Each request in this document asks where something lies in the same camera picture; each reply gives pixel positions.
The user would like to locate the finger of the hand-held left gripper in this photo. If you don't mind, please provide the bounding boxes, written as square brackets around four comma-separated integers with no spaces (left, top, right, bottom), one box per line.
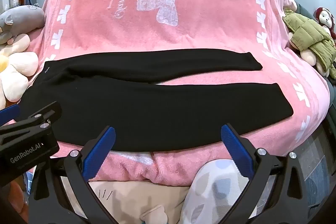
[0,105,21,125]
[0,101,62,136]

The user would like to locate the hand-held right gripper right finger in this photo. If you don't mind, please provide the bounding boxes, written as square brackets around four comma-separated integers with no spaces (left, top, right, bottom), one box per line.
[221,123,313,224]

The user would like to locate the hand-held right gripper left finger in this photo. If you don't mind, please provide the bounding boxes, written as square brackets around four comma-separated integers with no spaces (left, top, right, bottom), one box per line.
[28,126,116,224]

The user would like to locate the black pants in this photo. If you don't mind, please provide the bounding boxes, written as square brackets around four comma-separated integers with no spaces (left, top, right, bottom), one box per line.
[20,50,286,152]

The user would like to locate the cream flower plush pillow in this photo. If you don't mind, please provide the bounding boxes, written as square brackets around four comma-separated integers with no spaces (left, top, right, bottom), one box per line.
[0,36,40,109]

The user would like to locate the person's cream cartoon shirt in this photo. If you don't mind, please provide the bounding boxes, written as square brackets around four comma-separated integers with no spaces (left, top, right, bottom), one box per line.
[88,181,191,224]

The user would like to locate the grey animal plush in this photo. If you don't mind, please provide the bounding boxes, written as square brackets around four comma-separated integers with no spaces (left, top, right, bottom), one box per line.
[0,4,46,45]

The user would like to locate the pink bow print blanket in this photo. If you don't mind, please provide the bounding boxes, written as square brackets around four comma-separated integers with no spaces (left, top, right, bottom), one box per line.
[16,0,331,186]

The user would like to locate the red-haired plush doll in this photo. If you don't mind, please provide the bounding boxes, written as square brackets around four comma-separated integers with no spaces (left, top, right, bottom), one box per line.
[288,7,336,67]

